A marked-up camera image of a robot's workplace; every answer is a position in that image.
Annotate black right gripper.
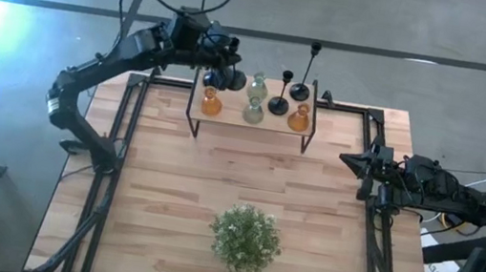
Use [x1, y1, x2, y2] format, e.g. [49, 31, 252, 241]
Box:
[332, 138, 418, 209]

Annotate short black candlestick holder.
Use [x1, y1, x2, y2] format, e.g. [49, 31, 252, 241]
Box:
[224, 66, 250, 94]
[265, 66, 296, 118]

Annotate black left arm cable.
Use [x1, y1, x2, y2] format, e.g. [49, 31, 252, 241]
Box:
[112, 0, 234, 57]

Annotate clear glass candle holder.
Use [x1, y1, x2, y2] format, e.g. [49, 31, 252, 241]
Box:
[240, 94, 268, 127]
[245, 70, 272, 104]

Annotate wooden shelf black metal legs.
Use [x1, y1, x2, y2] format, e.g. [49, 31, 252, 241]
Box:
[182, 60, 326, 157]

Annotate green plant in black pot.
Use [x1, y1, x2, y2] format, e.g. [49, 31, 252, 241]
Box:
[201, 198, 290, 272]

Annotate tall black candlestick holder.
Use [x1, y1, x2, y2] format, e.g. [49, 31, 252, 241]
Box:
[288, 38, 325, 105]
[201, 67, 228, 93]

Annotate black metal table frame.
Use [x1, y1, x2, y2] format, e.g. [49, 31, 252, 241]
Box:
[29, 50, 463, 272]

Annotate black desk beam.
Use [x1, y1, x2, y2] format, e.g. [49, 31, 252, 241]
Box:
[419, 224, 486, 272]

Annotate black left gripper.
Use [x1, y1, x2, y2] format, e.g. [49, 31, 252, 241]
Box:
[197, 28, 248, 93]

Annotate amber glass candle holder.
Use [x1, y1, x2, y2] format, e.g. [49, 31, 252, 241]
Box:
[199, 85, 226, 119]
[285, 99, 314, 136]

